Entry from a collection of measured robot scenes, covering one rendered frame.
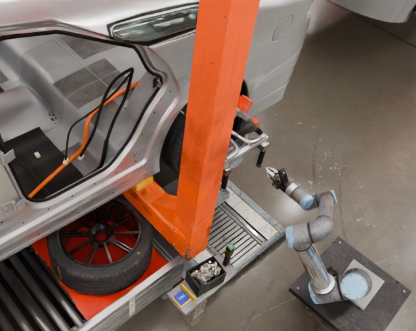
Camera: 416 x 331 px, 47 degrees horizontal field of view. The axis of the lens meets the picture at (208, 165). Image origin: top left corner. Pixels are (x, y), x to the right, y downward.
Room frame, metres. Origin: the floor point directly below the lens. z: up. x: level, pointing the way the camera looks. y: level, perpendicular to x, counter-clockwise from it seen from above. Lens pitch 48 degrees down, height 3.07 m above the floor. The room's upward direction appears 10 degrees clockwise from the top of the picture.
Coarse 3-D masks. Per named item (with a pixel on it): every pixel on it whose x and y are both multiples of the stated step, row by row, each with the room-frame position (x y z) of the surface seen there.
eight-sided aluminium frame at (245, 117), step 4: (236, 112) 2.27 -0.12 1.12; (240, 112) 2.30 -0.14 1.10; (240, 116) 2.31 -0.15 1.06; (244, 116) 2.34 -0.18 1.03; (248, 116) 2.38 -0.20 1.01; (244, 120) 2.41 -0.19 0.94; (252, 120) 2.41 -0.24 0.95; (240, 128) 2.42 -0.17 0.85; (244, 136) 2.39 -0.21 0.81; (248, 136) 2.42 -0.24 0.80; (236, 140) 2.42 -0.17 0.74; (240, 144) 2.38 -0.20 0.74; (244, 144) 2.40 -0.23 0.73; (240, 148) 2.38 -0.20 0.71
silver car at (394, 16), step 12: (336, 0) 4.54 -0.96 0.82; (348, 0) 4.46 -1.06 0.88; (360, 0) 4.41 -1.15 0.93; (372, 0) 4.38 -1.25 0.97; (384, 0) 4.36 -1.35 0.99; (396, 0) 4.38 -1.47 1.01; (408, 0) 4.41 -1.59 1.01; (360, 12) 4.43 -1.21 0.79; (372, 12) 4.40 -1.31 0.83; (384, 12) 4.39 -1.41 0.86; (396, 12) 4.41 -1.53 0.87; (408, 12) 4.46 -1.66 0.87
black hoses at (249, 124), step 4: (248, 120) 2.30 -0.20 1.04; (244, 124) 2.27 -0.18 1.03; (248, 124) 2.27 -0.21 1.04; (252, 124) 2.27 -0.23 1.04; (244, 128) 2.24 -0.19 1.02; (248, 128) 2.24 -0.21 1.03; (252, 128) 2.24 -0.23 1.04; (256, 128) 2.25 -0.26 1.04; (236, 132) 2.24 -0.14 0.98; (240, 132) 2.23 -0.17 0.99; (244, 132) 2.23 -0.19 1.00; (248, 132) 2.22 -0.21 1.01; (256, 132) 2.29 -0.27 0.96; (260, 132) 2.28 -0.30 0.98
